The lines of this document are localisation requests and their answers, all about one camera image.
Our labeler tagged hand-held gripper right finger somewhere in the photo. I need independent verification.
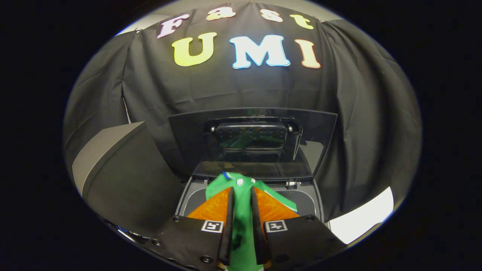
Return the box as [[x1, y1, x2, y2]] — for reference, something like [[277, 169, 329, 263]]
[[250, 186, 348, 271]]

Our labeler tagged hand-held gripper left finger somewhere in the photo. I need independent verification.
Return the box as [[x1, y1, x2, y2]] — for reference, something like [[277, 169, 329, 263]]
[[145, 186, 236, 271]]

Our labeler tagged green polo shirt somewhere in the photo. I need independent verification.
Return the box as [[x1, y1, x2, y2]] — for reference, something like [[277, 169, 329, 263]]
[[205, 171, 299, 271]]

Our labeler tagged dark washing machine lid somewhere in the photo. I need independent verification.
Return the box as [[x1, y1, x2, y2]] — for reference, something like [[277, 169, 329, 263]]
[[168, 108, 339, 181]]

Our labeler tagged white sheet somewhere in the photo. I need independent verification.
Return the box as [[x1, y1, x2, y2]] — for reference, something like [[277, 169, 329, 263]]
[[329, 186, 395, 245]]

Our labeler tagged grey cabinet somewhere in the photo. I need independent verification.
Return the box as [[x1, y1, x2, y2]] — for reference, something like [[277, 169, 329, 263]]
[[72, 121, 186, 237]]

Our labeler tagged black backdrop cloth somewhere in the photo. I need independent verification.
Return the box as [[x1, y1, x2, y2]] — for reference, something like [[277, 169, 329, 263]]
[[63, 2, 423, 223]]

